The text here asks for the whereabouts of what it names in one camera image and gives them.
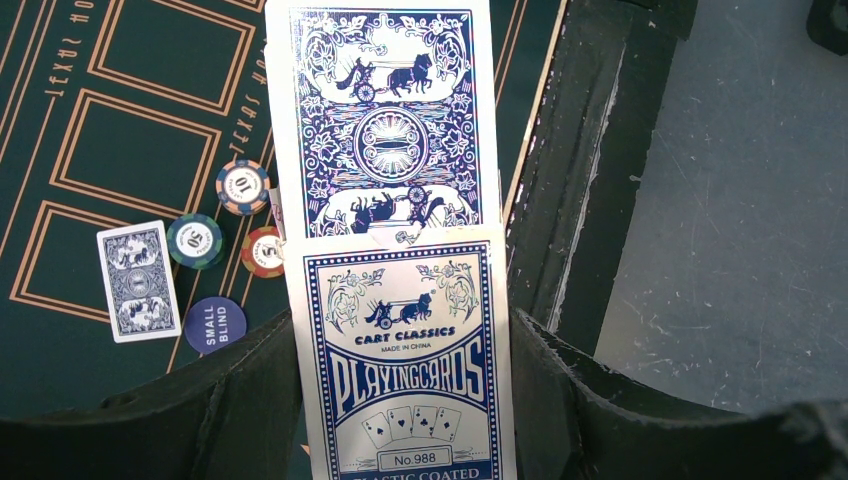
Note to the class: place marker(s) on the next card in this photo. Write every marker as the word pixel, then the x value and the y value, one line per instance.
pixel 383 116

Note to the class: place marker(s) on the blue playing card deck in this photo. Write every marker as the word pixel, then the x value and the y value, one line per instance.
pixel 404 355

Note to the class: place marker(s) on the orange chip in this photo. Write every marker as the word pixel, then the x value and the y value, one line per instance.
pixel 261 252

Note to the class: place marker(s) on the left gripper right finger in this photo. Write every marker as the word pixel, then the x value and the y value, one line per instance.
pixel 577 418

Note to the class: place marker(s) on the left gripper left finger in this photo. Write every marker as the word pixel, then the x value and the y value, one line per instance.
pixel 232 414

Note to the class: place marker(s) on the green chip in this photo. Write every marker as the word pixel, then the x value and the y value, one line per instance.
pixel 195 241

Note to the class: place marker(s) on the blue small blind button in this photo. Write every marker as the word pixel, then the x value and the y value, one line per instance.
pixel 213 323

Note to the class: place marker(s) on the dark green poker mat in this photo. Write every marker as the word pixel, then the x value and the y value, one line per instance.
pixel 116 113

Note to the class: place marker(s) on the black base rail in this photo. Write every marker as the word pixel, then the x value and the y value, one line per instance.
pixel 583 154

